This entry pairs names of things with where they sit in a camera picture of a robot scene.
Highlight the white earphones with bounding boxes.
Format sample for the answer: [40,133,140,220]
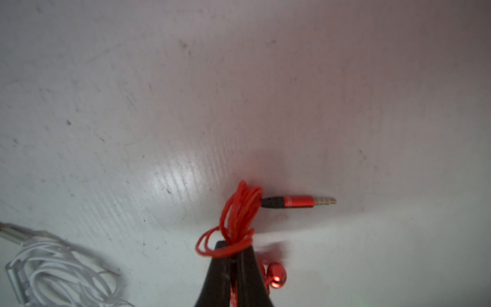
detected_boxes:
[1,223,131,306]

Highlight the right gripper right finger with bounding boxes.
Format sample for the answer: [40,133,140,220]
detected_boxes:
[235,246,274,307]

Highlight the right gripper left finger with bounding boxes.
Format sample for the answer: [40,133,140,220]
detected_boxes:
[195,256,235,307]

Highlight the red earphones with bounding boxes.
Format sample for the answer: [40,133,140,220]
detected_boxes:
[195,180,337,304]

